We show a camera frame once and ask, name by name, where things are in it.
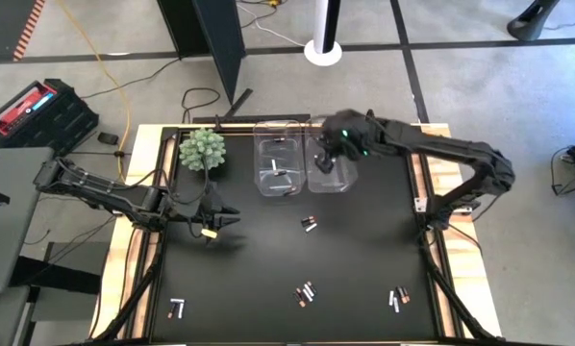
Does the yellow cable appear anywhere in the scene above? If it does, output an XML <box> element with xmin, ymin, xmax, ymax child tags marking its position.
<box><xmin>55</xmin><ymin>0</ymin><xmax>133</xmax><ymax>184</ymax></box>

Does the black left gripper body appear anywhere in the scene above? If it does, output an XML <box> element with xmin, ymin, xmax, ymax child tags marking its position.
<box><xmin>164</xmin><ymin>185</ymin><xmax>224</xmax><ymax>232</ymax></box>

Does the green plant in patterned pot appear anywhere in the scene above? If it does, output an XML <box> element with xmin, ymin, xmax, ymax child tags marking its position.
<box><xmin>178</xmin><ymin>127</ymin><xmax>228</xmax><ymax>173</ymax></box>

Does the white pole with round base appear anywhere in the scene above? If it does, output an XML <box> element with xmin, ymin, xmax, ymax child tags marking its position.
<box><xmin>303</xmin><ymin>0</ymin><xmax>343</xmax><ymax>67</ymax></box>

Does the white floor cable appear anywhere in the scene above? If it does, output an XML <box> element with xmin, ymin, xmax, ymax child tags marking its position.
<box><xmin>237</xmin><ymin>2</ymin><xmax>308</xmax><ymax>48</ymax></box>

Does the clear plastic bin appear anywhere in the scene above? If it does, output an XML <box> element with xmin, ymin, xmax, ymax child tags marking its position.
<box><xmin>252</xmin><ymin>119</ymin><xmax>308</xmax><ymax>197</ymax></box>
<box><xmin>304</xmin><ymin>114</ymin><xmax>360</xmax><ymax>194</ymax></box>

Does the grey desk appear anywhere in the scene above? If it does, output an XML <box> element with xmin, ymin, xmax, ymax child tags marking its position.
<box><xmin>0</xmin><ymin>146</ymin><xmax>55</xmax><ymax>295</ymax></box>

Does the black table mat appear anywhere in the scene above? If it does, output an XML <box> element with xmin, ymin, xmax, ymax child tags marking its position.
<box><xmin>151</xmin><ymin>127</ymin><xmax>438</xmax><ymax>340</ymax></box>

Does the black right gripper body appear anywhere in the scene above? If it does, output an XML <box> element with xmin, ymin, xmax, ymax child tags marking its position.
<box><xmin>318</xmin><ymin>109</ymin><xmax>371</xmax><ymax>162</ymax></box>

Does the looped black floor cable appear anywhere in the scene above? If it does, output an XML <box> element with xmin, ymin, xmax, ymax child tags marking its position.
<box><xmin>180</xmin><ymin>86</ymin><xmax>221</xmax><ymax>125</ymax></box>

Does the black partition panel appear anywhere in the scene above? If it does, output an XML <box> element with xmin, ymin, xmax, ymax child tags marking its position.
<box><xmin>156</xmin><ymin>0</ymin><xmax>246</xmax><ymax>106</ymax></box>

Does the black chair base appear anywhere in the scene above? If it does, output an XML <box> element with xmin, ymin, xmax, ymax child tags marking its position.
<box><xmin>506</xmin><ymin>0</ymin><xmax>562</xmax><ymax>42</ymax></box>

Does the short black foot bar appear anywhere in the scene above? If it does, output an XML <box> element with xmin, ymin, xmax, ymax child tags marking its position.
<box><xmin>223</xmin><ymin>87</ymin><xmax>254</xmax><ymax>120</ymax></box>

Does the black desk foot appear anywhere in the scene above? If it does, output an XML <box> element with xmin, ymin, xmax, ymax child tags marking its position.
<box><xmin>8</xmin><ymin>256</ymin><xmax>102</xmax><ymax>296</ymax></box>

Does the orange striped black floor mat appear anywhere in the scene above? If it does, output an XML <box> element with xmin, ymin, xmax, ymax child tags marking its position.
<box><xmin>0</xmin><ymin>0</ymin><xmax>46</xmax><ymax>63</ymax></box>

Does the black and red tool crate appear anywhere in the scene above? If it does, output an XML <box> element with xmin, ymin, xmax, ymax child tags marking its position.
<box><xmin>0</xmin><ymin>78</ymin><xmax>100</xmax><ymax>156</ymax></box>

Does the long black floor cable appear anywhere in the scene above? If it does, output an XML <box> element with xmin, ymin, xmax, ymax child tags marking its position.
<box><xmin>79</xmin><ymin>57</ymin><xmax>183</xmax><ymax>101</ymax></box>

